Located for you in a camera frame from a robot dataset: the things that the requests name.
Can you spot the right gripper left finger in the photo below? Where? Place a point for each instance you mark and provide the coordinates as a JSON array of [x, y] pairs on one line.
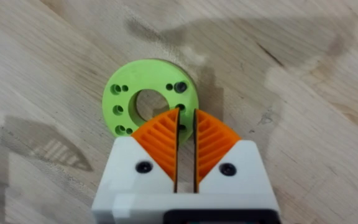
[[149, 161]]

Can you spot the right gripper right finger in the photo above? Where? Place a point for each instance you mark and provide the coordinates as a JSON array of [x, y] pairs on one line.
[[225, 161]]

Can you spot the black screw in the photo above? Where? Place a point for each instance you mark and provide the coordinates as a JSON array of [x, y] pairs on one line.
[[180, 87]]

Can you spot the green disc with holes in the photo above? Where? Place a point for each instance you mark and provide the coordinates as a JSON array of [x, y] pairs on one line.
[[135, 81]]

